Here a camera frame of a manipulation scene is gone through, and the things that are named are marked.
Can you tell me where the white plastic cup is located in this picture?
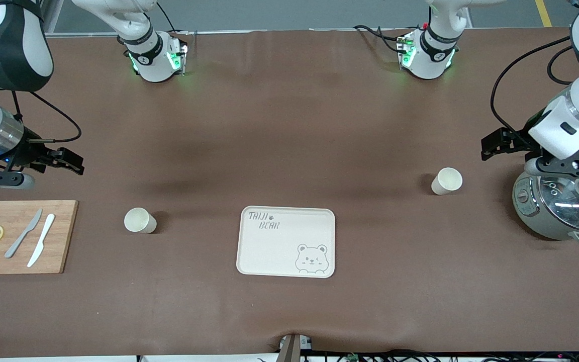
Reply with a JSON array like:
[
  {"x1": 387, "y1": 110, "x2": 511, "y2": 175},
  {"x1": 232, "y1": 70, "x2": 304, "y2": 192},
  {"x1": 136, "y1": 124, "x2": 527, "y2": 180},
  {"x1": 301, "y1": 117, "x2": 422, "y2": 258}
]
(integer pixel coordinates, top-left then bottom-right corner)
[
  {"x1": 431, "y1": 167, "x2": 463, "y2": 196},
  {"x1": 124, "y1": 207, "x2": 158, "y2": 234}
]

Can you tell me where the cream bear print tray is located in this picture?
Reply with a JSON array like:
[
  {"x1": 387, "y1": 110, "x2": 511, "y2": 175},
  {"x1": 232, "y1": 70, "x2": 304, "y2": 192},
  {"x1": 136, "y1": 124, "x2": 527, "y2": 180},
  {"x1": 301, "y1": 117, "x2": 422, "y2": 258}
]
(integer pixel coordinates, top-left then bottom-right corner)
[{"x1": 236, "y1": 206, "x2": 336, "y2": 279}]

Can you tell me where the grey cooking pot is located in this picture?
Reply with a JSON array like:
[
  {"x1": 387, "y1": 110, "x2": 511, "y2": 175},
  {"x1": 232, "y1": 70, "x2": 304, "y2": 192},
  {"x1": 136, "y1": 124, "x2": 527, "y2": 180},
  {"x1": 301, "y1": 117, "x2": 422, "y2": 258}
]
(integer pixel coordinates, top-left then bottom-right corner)
[{"x1": 512, "y1": 171, "x2": 579, "y2": 246}]

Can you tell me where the white plastic knife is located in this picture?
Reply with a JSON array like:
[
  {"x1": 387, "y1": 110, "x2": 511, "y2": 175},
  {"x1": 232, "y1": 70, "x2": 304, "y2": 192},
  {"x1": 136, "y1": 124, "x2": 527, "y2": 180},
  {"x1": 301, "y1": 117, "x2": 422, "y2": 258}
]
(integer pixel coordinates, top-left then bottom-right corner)
[{"x1": 27, "y1": 214, "x2": 56, "y2": 268}]

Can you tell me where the grey plastic knife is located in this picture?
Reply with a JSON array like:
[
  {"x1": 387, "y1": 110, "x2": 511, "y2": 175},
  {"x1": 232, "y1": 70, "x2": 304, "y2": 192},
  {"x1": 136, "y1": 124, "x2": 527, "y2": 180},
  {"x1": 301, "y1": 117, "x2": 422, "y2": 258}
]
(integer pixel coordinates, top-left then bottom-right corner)
[{"x1": 5, "y1": 209, "x2": 43, "y2": 259}]

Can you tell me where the glass pot lid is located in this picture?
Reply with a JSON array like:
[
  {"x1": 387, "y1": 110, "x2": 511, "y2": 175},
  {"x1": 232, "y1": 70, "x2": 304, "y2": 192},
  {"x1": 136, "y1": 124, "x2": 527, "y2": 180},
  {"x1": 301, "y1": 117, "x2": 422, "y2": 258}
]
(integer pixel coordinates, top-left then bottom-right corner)
[{"x1": 535, "y1": 173, "x2": 579, "y2": 233}]

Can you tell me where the wooden cutting board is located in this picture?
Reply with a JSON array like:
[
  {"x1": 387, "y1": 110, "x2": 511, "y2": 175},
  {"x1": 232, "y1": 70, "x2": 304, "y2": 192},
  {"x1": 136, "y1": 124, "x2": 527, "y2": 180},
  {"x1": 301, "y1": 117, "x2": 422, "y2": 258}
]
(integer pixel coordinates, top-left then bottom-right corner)
[{"x1": 0, "y1": 200, "x2": 78, "y2": 275}]

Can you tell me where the brown table mat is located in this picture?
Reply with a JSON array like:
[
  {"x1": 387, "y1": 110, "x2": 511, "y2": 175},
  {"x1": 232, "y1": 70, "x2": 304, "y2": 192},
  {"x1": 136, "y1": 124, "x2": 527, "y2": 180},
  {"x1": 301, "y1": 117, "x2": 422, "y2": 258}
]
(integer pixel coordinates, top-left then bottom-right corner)
[{"x1": 0, "y1": 28, "x2": 579, "y2": 358}]

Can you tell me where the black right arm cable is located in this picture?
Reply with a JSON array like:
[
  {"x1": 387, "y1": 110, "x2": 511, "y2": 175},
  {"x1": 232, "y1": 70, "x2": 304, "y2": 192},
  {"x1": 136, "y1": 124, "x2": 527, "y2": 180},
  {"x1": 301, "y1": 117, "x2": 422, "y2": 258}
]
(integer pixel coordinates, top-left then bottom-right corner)
[{"x1": 11, "y1": 90, "x2": 82, "y2": 145}]

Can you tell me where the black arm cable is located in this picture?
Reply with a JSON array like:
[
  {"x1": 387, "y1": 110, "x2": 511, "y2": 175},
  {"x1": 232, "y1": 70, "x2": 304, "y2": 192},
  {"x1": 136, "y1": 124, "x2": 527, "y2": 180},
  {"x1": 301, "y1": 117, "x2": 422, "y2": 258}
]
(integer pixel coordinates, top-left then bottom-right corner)
[
  {"x1": 11, "y1": 90, "x2": 82, "y2": 145},
  {"x1": 490, "y1": 36, "x2": 576, "y2": 147}
]

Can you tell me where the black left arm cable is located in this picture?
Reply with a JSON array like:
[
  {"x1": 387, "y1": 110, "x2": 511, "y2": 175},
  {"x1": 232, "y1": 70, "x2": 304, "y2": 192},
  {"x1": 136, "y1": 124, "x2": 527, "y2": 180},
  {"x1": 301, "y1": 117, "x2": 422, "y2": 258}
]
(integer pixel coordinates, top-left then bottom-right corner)
[{"x1": 490, "y1": 36, "x2": 576, "y2": 147}]

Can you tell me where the black right base cable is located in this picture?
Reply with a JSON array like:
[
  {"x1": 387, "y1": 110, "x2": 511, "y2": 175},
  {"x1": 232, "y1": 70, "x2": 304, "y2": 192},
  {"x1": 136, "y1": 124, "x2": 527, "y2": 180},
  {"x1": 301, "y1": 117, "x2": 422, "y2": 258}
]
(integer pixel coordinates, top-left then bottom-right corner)
[{"x1": 156, "y1": 2, "x2": 176, "y2": 33}]

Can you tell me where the black base cable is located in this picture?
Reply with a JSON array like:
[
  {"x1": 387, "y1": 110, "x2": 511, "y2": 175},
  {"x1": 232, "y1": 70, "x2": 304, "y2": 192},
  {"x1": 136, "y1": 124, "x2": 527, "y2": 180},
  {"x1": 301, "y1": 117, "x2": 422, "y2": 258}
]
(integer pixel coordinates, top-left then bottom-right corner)
[
  {"x1": 156, "y1": 2, "x2": 176, "y2": 33},
  {"x1": 353, "y1": 24, "x2": 408, "y2": 53}
]

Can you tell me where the black left base cable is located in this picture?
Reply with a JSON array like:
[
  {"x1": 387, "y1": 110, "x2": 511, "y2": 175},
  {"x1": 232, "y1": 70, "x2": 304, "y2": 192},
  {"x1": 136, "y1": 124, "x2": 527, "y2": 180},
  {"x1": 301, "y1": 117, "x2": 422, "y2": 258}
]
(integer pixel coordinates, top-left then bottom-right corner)
[{"x1": 353, "y1": 24, "x2": 408, "y2": 53}]

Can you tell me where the metal table edge bracket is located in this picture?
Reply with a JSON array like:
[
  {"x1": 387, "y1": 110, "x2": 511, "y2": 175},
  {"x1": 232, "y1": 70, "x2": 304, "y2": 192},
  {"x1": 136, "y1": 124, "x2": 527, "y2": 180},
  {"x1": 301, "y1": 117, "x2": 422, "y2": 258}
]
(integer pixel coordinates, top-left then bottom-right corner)
[{"x1": 278, "y1": 333, "x2": 314, "y2": 362}]

